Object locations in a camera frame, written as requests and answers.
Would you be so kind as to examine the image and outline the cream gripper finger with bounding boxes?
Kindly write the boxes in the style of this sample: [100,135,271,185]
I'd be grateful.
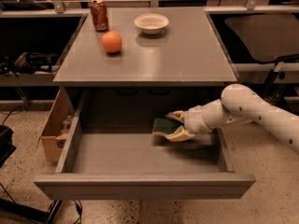
[165,110,185,123]
[152,126,193,142]

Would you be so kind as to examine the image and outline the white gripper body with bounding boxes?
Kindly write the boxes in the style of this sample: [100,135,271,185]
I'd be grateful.
[184,105,211,134]

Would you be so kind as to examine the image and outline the green and yellow sponge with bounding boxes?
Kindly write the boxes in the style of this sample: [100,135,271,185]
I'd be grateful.
[152,118,181,135]

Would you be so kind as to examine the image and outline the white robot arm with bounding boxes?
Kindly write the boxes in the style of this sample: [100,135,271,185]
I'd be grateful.
[152,84,299,153]

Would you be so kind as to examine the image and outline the grey cabinet with top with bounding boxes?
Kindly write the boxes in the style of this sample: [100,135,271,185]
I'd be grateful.
[52,6,239,129]

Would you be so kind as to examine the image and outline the open grey top drawer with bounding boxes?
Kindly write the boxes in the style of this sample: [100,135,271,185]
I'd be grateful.
[35,88,255,200]

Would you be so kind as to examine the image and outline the white paper bowl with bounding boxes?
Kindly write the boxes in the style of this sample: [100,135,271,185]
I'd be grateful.
[135,13,169,35]

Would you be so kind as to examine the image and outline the orange fruit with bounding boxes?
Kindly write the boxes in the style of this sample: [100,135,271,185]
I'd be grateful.
[101,31,122,53]

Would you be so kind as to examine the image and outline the cardboard box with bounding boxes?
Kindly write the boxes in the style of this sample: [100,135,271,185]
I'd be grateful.
[40,91,74,162]

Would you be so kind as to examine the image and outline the red soda can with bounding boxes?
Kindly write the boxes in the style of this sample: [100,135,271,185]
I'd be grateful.
[89,0,109,32]

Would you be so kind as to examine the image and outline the black headphones on shelf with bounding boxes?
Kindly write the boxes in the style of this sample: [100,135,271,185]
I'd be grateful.
[0,52,59,75]

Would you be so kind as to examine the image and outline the black floor cables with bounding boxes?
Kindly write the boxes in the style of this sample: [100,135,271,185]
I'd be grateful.
[46,199,83,224]

